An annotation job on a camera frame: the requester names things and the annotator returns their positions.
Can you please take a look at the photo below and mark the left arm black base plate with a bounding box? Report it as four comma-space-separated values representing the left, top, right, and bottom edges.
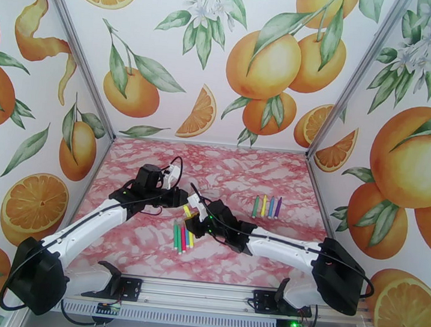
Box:
81, 272, 143, 303

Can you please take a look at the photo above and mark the base black cable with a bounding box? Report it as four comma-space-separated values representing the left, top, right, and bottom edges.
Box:
291, 303, 321, 327
58, 294, 118, 327

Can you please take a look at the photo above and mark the right base black cable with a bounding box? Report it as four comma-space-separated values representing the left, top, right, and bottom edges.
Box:
291, 303, 321, 327

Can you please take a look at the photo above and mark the aluminium frame post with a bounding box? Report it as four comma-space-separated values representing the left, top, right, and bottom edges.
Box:
305, 0, 413, 167
22, 0, 129, 142

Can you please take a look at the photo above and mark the slotted metal strip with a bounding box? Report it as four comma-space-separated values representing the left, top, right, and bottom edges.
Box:
27, 295, 280, 327

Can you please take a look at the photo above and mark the small blue circuit board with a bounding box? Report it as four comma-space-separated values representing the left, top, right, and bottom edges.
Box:
96, 301, 121, 316

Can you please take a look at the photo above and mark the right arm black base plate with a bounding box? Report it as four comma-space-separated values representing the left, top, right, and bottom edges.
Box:
251, 289, 314, 319

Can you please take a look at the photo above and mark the aluminium mounting rail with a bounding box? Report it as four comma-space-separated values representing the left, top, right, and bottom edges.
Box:
19, 264, 372, 327

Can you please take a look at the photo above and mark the left base black cable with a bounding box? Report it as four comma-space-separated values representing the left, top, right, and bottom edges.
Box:
58, 294, 118, 327

